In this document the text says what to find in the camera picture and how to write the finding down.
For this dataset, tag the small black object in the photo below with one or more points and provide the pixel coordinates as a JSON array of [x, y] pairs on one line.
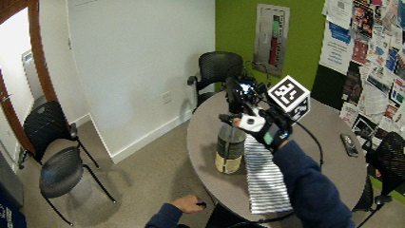
[[203, 205]]

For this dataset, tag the dark green bottle tan label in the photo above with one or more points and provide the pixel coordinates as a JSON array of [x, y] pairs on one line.
[[229, 148]]

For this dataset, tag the black mesh office chair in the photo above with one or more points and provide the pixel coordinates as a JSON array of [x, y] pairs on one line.
[[55, 158], [217, 74], [385, 167]]

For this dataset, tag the white marker cube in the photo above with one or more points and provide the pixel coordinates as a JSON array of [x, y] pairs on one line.
[[288, 92]]

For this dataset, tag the white grey striped cloth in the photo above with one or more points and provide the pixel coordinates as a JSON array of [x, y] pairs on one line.
[[265, 180]]

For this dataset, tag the red fire extinguisher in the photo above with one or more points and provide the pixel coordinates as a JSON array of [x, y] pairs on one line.
[[275, 41]]

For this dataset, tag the grey fire extinguisher cabinet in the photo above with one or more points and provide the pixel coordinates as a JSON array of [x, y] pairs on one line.
[[272, 39]]

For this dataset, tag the black phone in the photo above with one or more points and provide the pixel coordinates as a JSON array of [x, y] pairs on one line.
[[349, 145]]

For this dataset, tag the notice board with posters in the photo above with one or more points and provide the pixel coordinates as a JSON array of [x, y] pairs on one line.
[[367, 57]]

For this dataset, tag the blue bag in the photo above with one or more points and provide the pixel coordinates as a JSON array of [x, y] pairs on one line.
[[8, 213]]

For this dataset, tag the white radiator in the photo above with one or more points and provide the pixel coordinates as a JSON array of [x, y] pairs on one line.
[[31, 74]]

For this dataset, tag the black camera on stand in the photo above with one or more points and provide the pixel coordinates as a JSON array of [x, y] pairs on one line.
[[241, 93]]

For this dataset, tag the brown wooden door frame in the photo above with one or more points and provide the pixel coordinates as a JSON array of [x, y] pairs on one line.
[[42, 60]]

